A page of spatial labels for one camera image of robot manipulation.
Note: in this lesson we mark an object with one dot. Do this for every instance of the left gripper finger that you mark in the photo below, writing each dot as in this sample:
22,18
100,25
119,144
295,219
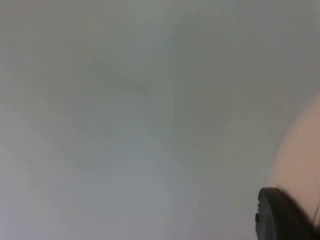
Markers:
282,217

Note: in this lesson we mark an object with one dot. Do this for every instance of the pale wooden bowl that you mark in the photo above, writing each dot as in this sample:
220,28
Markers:
300,155

